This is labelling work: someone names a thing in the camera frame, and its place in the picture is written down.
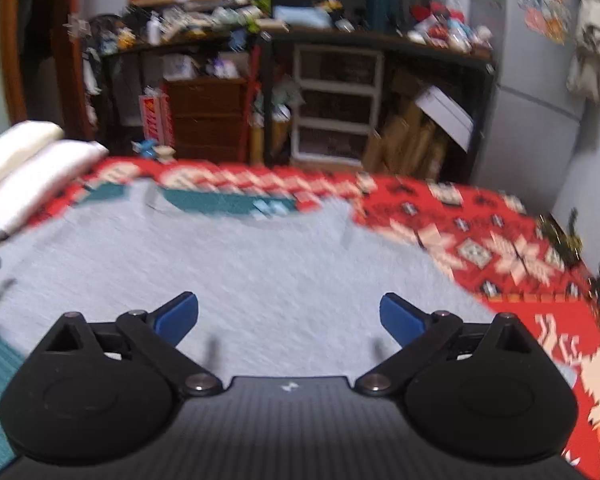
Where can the beige hanging bag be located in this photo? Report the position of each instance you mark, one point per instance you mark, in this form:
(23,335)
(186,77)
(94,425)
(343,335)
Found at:
(584,73)

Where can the dark wooden drawer cabinet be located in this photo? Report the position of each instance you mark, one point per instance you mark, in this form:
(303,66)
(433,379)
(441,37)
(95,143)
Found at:
(208,118)

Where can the red boxed packages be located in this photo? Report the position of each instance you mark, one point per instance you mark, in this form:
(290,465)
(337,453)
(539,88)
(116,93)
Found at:
(156,116)

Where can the white box on cardboard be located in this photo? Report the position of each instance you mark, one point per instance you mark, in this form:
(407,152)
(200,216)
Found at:
(447,114)

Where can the christmas garland with lights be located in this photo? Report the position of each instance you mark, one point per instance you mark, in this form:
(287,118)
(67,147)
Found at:
(566,242)

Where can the leaning cardboard sheets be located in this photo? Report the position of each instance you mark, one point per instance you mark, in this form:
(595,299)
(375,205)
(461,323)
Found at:
(410,144)

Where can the red patterned christmas tablecloth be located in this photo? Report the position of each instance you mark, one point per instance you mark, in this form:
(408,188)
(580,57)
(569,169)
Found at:
(515,398)

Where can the folded white towel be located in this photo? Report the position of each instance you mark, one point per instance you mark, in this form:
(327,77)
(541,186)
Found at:
(36,181)

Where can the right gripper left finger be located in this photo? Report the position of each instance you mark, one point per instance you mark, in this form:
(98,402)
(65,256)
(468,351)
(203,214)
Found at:
(153,338)

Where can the white drawer shelf unit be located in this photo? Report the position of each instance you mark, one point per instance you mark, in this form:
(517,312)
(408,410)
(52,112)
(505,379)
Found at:
(340,95)

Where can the green cutting mat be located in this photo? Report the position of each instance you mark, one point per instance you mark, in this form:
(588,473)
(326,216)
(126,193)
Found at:
(230,202)

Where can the folded cream towel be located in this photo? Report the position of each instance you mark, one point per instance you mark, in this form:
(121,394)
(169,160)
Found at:
(24,140)

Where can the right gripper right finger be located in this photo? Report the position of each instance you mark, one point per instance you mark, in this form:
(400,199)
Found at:
(423,339)

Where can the grey polo shirt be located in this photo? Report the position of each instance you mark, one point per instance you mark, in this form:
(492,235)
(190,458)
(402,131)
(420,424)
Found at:
(280,293)

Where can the silver refrigerator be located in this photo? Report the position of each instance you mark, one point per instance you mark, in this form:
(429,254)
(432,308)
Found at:
(534,120)

